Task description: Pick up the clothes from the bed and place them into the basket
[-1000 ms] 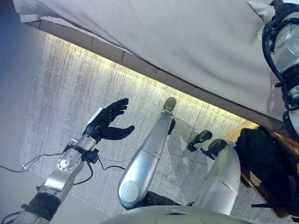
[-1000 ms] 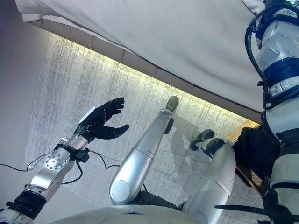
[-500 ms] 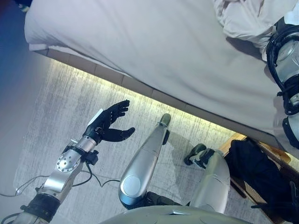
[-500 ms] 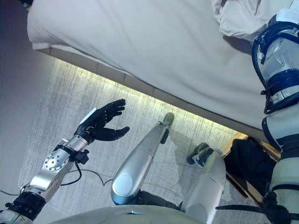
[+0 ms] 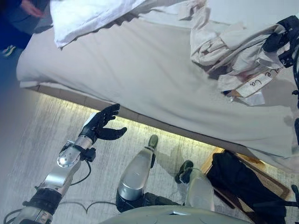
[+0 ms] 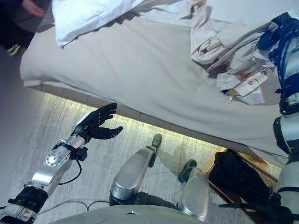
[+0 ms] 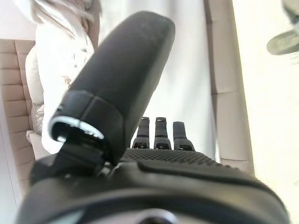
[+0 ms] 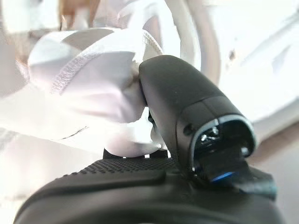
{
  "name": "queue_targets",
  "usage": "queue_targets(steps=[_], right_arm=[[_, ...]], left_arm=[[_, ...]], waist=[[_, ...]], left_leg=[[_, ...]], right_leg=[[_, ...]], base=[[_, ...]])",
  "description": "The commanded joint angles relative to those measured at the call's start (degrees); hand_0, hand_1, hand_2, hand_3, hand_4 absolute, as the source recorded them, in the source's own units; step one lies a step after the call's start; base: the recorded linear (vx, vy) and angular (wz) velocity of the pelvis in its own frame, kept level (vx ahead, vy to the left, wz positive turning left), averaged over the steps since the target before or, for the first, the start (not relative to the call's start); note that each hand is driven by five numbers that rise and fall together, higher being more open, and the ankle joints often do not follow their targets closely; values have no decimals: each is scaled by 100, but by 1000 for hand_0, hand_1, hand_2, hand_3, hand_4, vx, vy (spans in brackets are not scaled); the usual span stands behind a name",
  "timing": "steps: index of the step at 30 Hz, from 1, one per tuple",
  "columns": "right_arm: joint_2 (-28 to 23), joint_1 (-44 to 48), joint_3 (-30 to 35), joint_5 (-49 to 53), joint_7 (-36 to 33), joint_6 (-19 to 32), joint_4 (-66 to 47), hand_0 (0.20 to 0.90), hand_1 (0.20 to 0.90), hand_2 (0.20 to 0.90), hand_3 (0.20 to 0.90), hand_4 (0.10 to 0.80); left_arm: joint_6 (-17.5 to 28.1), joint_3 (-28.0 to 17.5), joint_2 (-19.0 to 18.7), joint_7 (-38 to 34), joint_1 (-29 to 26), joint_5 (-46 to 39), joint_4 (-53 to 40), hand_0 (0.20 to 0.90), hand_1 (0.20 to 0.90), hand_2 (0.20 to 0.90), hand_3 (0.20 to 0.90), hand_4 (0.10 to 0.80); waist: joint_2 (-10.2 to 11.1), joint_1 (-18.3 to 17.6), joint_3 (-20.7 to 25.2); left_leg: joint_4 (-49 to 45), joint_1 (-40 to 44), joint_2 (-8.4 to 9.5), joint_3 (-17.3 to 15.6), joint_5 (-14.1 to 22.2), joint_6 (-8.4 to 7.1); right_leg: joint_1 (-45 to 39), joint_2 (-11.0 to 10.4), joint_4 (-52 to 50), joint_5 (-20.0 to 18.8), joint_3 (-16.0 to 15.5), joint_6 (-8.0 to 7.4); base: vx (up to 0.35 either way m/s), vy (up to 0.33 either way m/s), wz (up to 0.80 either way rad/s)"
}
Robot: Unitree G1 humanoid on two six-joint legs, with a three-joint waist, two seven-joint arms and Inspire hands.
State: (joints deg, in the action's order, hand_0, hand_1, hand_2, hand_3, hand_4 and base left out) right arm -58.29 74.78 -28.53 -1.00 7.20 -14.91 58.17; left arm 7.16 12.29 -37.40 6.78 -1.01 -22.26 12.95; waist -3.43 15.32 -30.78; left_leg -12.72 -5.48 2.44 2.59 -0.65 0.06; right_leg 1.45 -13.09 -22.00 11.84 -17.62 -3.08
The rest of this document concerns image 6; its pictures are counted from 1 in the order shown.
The grey robot torso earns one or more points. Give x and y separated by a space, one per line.
105 217

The black garment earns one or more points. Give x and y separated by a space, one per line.
236 177

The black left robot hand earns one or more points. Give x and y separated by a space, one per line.
98 127

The person in dark clothes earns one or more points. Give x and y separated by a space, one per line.
16 21

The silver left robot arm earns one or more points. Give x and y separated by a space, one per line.
53 163

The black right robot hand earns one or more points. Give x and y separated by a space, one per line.
283 28

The woven wicker basket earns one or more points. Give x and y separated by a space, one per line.
210 165

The white garment with blue label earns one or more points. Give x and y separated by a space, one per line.
247 91

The bed with grey sheet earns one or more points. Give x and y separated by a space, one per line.
128 81

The silver left robot leg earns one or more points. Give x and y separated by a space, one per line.
130 172

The beige garment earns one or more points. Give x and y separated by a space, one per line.
210 46

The white duvet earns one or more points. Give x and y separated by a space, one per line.
84 16

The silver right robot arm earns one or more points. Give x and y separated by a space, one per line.
288 130

